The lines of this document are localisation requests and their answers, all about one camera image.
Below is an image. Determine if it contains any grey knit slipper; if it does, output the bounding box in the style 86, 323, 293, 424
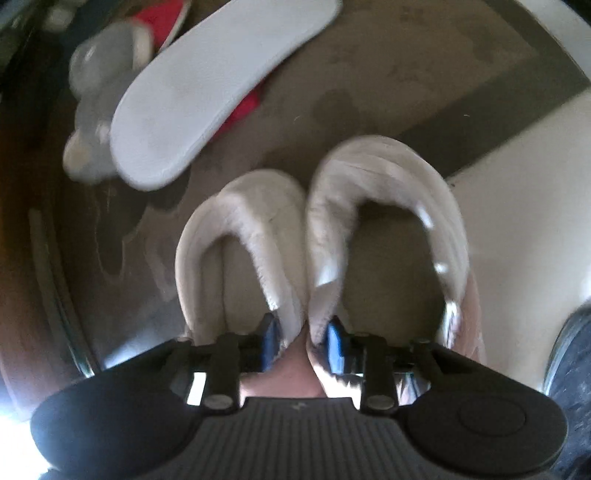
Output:
69, 21, 154, 97
62, 90, 118, 184

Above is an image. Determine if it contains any red cloth slipper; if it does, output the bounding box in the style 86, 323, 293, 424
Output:
110, 0, 343, 192
131, 0, 194, 49

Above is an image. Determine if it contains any pink padded slipper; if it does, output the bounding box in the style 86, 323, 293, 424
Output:
304, 135, 488, 407
175, 169, 324, 402

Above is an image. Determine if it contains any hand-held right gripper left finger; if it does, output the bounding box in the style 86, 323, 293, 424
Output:
99, 313, 283, 411

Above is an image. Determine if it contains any brown patterned doormat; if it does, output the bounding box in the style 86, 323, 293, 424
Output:
28, 0, 591, 370

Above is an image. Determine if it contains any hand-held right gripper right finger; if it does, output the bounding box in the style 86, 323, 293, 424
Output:
323, 318, 492, 412

